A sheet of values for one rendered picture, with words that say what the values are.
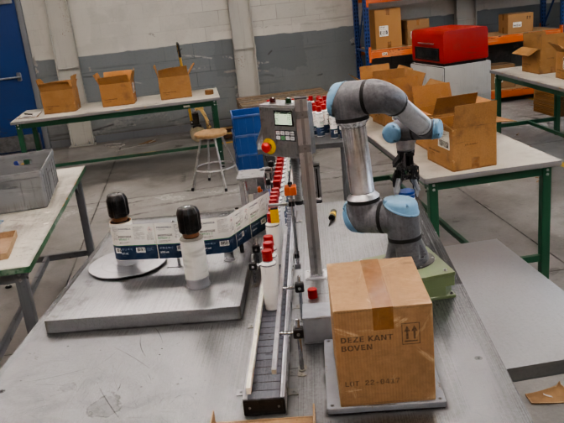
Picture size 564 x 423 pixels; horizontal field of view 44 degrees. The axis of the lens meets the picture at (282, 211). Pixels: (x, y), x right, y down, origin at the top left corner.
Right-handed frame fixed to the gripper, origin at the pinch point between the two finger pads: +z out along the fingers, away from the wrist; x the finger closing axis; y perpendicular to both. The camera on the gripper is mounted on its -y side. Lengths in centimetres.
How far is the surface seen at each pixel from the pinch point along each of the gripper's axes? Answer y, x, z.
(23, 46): -719, -296, -46
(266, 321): 70, -68, 12
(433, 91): -174, 74, -12
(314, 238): 30, -44, 2
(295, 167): 18, -47, -22
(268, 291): 63, -66, 5
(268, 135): 22, -56, -37
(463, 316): 77, -7, 17
